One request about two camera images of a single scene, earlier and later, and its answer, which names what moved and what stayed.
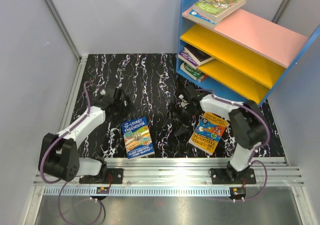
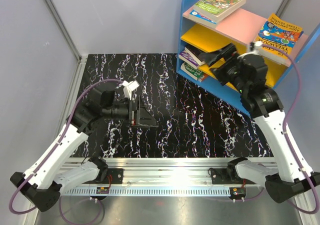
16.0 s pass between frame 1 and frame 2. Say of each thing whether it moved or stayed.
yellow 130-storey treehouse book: moved
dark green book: stayed
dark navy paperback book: stayed
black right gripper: moved
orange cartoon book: stayed
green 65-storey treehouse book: stayed
